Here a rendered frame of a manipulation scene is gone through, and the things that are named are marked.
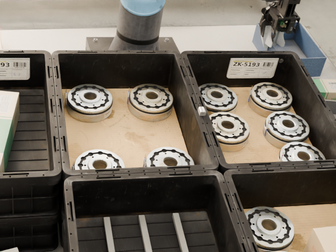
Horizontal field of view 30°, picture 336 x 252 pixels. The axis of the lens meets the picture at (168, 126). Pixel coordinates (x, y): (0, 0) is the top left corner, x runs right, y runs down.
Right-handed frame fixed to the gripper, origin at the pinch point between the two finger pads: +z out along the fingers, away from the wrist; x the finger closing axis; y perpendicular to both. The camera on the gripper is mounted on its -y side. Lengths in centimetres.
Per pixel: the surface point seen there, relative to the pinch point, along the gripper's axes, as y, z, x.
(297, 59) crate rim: 31.7, -17.6, -9.9
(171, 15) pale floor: -140, 75, 19
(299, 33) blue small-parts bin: -7.3, 1.0, 14.4
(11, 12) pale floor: -146, 75, -65
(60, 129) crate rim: 51, -18, -70
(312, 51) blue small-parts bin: 2.3, 1.5, 14.4
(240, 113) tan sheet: 38.8, -7.6, -25.2
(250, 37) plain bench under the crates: -12.2, 5.4, 0.1
